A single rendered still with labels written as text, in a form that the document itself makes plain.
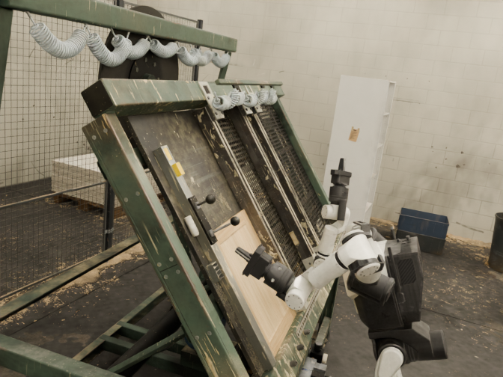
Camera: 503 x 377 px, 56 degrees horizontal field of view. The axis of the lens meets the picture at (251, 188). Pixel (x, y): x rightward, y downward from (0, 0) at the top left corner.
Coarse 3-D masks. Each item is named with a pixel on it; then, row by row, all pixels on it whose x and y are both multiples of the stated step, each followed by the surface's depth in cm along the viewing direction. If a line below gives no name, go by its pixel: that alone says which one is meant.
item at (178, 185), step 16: (160, 160) 179; (176, 176) 179; (176, 192) 180; (208, 240) 180; (208, 256) 181; (224, 272) 180; (224, 288) 182; (240, 304) 181; (240, 320) 182; (256, 336) 182; (256, 352) 183
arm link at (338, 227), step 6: (348, 210) 221; (348, 216) 221; (336, 222) 227; (342, 222) 223; (324, 228) 225; (330, 228) 224; (336, 228) 226; (342, 228) 223; (330, 234) 223; (336, 234) 223
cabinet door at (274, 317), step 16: (224, 224) 201; (240, 224) 215; (224, 240) 195; (240, 240) 209; (256, 240) 223; (224, 256) 190; (240, 272) 197; (240, 288) 190; (256, 288) 203; (256, 304) 197; (272, 304) 210; (256, 320) 191; (272, 320) 204; (288, 320) 217; (272, 336) 197; (272, 352) 191
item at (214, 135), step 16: (208, 96) 219; (208, 112) 222; (208, 128) 224; (224, 144) 223; (224, 160) 224; (240, 176) 224; (240, 192) 225; (256, 208) 225; (256, 224) 226; (272, 240) 226; (272, 256) 226; (304, 304) 226
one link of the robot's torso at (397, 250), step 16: (400, 240) 194; (416, 240) 189; (384, 256) 180; (400, 256) 178; (416, 256) 176; (384, 272) 178; (400, 272) 179; (416, 272) 177; (400, 288) 179; (416, 288) 179; (368, 304) 184; (384, 304) 182; (400, 304) 182; (416, 304) 180; (368, 320) 187; (384, 320) 185; (400, 320) 183; (416, 320) 183
